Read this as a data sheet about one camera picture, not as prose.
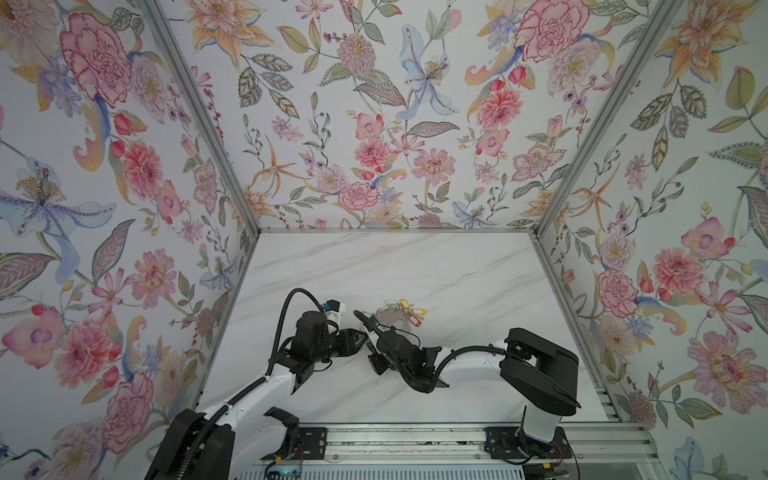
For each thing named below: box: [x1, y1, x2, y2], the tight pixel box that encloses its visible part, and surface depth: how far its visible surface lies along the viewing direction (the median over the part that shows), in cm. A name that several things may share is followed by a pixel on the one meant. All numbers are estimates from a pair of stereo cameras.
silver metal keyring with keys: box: [376, 299, 415, 329], surface depth 100 cm
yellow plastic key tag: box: [399, 298, 427, 316], surface depth 100 cm
